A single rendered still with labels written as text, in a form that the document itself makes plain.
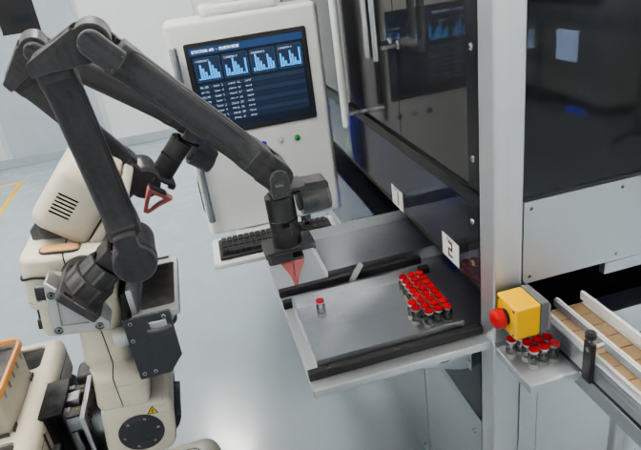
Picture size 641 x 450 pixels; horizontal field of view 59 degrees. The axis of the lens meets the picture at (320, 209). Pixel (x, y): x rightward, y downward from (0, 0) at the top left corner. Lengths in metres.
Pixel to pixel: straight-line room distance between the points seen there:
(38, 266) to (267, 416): 1.47
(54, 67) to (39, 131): 5.84
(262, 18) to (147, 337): 1.09
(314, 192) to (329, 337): 0.40
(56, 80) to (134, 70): 0.11
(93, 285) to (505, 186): 0.78
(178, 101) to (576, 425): 1.21
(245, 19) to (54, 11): 4.74
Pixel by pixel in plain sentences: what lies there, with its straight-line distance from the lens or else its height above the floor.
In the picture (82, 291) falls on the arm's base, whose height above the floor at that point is 1.20.
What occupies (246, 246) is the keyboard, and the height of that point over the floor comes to 0.83.
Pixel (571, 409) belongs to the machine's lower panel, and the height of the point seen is 0.62.
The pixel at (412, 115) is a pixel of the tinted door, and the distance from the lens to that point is 1.44.
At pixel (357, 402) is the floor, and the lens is 2.45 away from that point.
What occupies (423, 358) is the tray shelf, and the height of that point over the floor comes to 0.88.
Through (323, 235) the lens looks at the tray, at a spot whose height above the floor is 0.89.
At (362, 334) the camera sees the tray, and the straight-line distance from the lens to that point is 1.34.
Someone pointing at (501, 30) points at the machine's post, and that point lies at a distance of 1.04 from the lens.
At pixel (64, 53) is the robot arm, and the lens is 0.94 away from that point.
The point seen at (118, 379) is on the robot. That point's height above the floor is 0.89.
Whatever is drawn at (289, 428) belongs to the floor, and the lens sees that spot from 2.40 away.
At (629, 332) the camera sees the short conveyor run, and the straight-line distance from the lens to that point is 1.25.
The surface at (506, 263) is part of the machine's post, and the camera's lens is 1.20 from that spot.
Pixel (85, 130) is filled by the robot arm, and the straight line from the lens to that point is 0.99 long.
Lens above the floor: 1.69
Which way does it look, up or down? 25 degrees down
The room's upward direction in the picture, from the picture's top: 8 degrees counter-clockwise
